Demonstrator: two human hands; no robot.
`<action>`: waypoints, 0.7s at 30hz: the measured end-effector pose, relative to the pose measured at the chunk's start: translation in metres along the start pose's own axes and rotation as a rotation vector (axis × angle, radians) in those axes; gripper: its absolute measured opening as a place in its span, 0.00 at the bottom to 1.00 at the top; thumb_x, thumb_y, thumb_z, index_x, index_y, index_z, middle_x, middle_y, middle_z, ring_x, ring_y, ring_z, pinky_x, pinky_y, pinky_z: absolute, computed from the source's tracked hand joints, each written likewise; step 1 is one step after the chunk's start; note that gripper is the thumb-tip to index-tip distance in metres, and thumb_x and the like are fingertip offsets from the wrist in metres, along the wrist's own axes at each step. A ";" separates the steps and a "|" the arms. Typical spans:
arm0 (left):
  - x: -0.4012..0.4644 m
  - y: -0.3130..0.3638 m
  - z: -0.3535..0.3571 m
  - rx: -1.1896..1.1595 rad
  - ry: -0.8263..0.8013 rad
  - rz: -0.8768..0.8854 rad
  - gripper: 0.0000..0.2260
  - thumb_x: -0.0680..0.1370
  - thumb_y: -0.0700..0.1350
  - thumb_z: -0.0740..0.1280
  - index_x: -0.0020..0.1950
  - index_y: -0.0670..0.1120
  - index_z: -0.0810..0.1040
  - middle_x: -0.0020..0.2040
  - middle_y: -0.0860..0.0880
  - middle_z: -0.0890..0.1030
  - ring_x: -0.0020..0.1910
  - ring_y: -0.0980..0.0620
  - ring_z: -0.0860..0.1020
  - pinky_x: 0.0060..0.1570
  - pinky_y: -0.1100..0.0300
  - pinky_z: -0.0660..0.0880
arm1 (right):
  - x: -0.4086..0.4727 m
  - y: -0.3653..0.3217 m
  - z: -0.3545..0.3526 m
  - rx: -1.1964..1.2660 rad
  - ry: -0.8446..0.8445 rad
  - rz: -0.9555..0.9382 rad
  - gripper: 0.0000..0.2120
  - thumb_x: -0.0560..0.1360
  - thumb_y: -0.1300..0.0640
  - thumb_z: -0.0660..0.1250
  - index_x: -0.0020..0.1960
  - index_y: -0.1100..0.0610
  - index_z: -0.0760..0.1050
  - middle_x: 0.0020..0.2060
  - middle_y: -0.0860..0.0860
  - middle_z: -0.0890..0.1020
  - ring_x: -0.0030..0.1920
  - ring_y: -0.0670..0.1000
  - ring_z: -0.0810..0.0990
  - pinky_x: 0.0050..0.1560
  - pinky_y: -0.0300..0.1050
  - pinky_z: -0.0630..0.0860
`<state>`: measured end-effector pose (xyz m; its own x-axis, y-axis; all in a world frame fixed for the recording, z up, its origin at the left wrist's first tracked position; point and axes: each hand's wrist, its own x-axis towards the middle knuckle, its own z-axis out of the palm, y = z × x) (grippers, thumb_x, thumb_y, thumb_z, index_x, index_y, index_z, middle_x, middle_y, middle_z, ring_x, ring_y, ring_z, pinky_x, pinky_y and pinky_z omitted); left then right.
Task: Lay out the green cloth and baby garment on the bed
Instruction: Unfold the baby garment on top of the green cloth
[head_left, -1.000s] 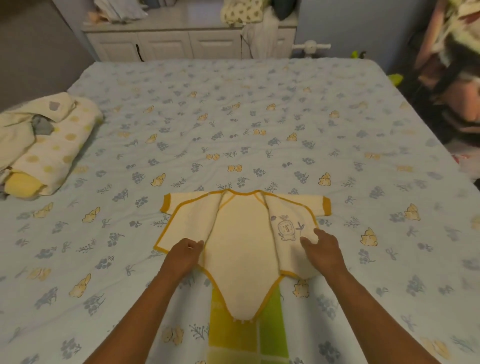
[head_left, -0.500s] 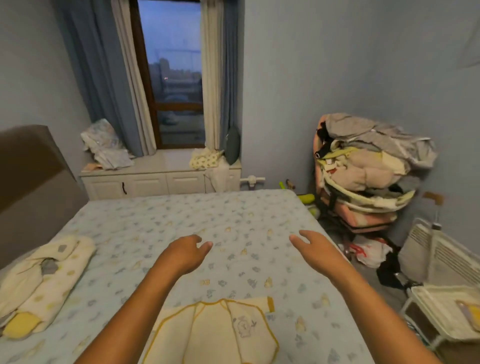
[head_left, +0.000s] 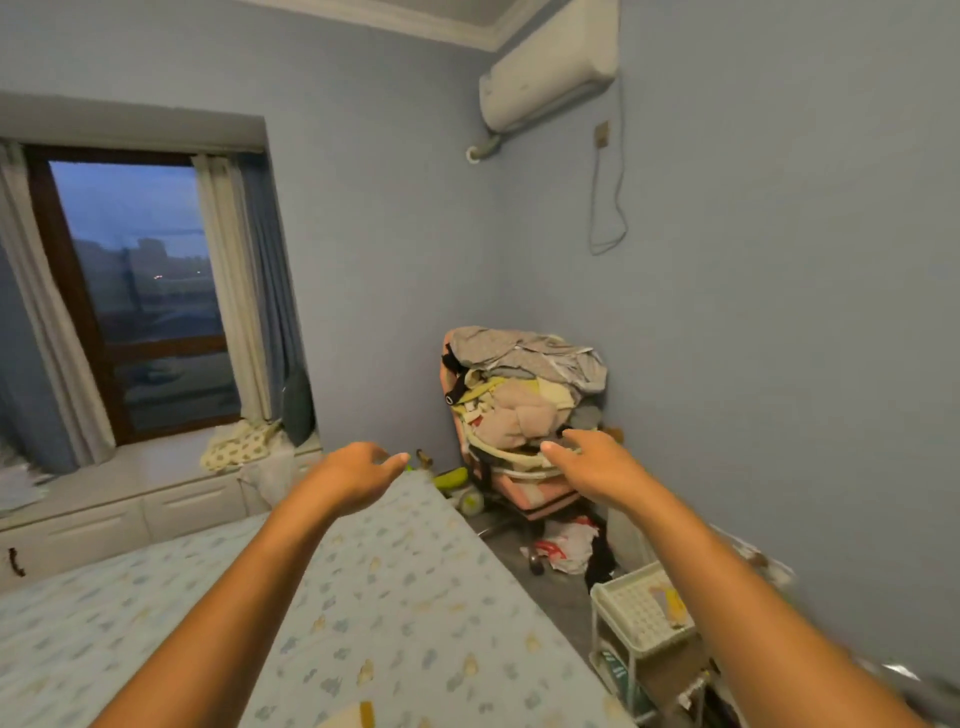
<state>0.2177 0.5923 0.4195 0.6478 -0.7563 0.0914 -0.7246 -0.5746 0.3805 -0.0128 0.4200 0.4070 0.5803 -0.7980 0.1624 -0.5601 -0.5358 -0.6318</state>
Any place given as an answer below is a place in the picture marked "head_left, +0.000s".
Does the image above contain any cream patterned cloth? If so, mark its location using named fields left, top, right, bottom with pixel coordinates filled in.
left=200, top=419, right=283, bottom=474

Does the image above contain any black cloth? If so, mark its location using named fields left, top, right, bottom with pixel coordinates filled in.
left=584, top=528, right=618, bottom=590

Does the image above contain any person's right forearm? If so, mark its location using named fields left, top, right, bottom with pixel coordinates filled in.
left=629, top=487, right=931, bottom=728

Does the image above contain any white curtain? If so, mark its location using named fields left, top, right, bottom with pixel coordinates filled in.
left=0, top=140, right=118, bottom=468
left=192, top=153, right=273, bottom=425

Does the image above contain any white red plastic bag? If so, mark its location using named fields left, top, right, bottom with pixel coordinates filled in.
left=521, top=517, right=601, bottom=577

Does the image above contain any pile of clothes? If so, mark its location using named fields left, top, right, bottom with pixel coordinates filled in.
left=442, top=326, right=609, bottom=481

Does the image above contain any blue curtain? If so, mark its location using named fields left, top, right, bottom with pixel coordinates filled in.
left=238, top=152, right=309, bottom=421
left=0, top=247, right=80, bottom=475

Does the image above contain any white plastic basket cart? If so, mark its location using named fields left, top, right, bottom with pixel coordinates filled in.
left=588, top=560, right=714, bottom=728

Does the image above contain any white air conditioner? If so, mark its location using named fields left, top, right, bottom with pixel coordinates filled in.
left=478, top=0, right=621, bottom=136

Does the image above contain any white panel heater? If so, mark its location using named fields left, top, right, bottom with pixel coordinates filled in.
left=607, top=509, right=796, bottom=594

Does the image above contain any cream yellow-trimmed baby garment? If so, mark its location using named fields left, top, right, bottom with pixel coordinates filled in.
left=314, top=701, right=376, bottom=728

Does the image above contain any person's left hand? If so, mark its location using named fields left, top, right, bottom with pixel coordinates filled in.
left=303, top=442, right=412, bottom=519

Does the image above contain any brown framed window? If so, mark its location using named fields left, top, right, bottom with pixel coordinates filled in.
left=26, top=146, right=243, bottom=444

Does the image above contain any white window seat cabinet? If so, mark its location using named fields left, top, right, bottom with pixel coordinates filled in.
left=0, top=427, right=324, bottom=594

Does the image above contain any orange foil packet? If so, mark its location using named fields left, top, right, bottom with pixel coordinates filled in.
left=648, top=584, right=690, bottom=630

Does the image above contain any crumpled white plastic bag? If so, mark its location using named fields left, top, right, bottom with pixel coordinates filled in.
left=0, top=449, right=54, bottom=515

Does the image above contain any white hanging cloth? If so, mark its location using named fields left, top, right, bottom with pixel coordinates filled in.
left=239, top=448, right=301, bottom=515

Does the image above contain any green ride-on toy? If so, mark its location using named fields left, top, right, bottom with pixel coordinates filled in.
left=408, top=448, right=485, bottom=519

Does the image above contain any person's right hand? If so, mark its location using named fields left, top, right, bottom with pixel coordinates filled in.
left=539, top=428, right=654, bottom=515

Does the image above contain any blue patterned bed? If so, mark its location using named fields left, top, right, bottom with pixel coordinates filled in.
left=0, top=470, right=639, bottom=728

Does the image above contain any grey power cable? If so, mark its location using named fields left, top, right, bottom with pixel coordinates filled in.
left=587, top=74, right=629, bottom=258

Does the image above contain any person's left forearm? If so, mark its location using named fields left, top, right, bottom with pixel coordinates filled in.
left=89, top=487, right=339, bottom=728

